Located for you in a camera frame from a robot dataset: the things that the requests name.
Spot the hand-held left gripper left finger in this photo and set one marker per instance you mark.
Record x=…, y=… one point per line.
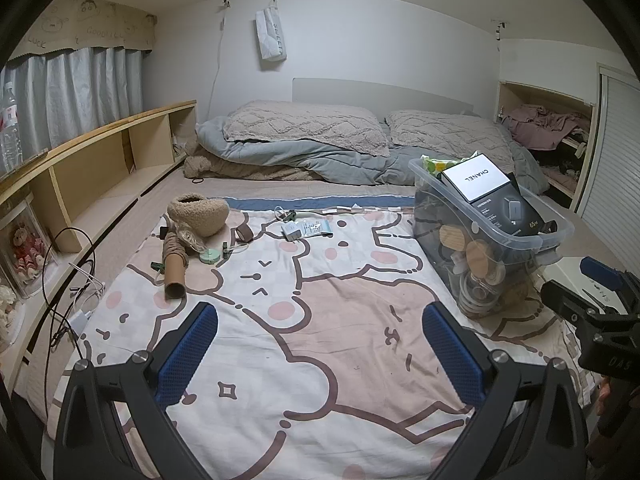
x=190, y=350

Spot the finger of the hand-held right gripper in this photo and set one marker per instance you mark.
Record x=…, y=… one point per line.
x=567, y=300
x=602, y=271

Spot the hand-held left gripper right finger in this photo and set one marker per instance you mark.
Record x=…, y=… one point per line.
x=452, y=355

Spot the round green tin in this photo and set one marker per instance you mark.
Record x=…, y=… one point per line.
x=210, y=256

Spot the clear plastic storage box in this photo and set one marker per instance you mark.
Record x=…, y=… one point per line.
x=485, y=250

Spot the clear bag of twine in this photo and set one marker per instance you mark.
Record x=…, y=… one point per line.
x=189, y=239

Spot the silver foil packet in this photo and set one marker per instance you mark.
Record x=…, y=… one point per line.
x=317, y=227

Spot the cardboard tube with twine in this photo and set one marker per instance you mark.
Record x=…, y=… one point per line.
x=175, y=270

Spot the round wooden disc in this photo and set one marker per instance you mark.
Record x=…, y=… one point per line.
x=481, y=256
x=452, y=238

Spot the black product box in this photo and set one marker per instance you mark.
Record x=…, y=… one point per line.
x=515, y=212

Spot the white slatted door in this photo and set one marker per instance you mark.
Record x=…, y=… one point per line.
x=610, y=160

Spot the printed cartoon blanket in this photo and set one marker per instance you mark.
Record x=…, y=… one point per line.
x=310, y=340

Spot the brown tape roll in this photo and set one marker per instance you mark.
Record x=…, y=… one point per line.
x=245, y=232

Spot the beige fuzzy slipper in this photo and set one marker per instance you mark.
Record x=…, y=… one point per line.
x=200, y=217

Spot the white flat box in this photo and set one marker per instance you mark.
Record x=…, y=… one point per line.
x=475, y=177

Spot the white charger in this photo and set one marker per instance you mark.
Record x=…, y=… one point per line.
x=291, y=231

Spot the pile of pink clothes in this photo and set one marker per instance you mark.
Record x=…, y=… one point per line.
x=545, y=125

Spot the beige fuzzy blanket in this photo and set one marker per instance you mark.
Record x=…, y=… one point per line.
x=225, y=170

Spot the green snack packet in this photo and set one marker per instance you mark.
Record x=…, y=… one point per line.
x=440, y=163

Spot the plush toy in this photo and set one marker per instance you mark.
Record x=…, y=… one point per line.
x=25, y=255

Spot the clear display box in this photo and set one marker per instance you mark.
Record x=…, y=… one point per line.
x=20, y=240

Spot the beige textured pillow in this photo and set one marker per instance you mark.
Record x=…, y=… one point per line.
x=300, y=127
x=445, y=135

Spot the wooden bedside shelf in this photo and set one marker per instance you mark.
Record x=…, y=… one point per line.
x=100, y=160

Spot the grey duvet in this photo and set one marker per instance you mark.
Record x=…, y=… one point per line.
x=280, y=157

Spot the grey curtain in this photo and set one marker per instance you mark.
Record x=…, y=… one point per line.
x=75, y=90

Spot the clear water bottle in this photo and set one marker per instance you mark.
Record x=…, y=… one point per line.
x=9, y=130

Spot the white air conditioner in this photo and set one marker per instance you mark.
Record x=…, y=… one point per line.
x=271, y=35

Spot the beige doodled curtain valance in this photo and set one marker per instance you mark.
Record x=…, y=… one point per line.
x=85, y=25

